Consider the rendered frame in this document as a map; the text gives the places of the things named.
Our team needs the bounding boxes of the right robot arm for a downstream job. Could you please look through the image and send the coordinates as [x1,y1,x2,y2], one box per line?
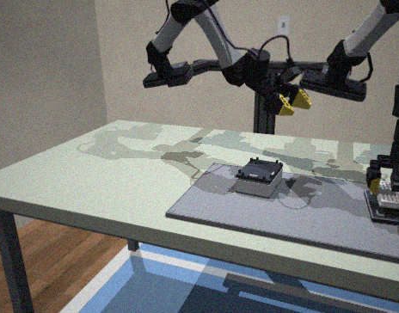
[143,0,302,93]

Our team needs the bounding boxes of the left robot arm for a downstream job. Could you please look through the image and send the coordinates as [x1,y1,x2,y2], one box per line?
[302,0,399,192]

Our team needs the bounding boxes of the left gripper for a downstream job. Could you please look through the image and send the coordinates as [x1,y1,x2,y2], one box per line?
[366,141,399,195]

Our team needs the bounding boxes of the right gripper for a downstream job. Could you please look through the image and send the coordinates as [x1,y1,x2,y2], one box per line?
[258,78,311,115]

